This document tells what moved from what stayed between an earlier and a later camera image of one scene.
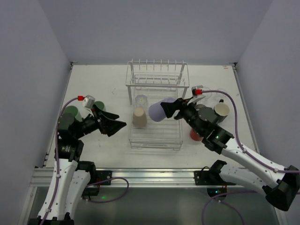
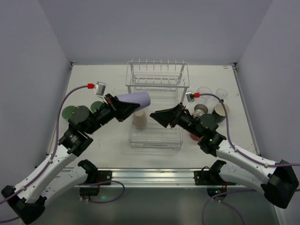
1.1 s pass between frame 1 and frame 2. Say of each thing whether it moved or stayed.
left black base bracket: stayed
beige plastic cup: stayed
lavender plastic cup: moved
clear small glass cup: stayed
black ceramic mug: stayed
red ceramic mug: stayed
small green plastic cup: stayed
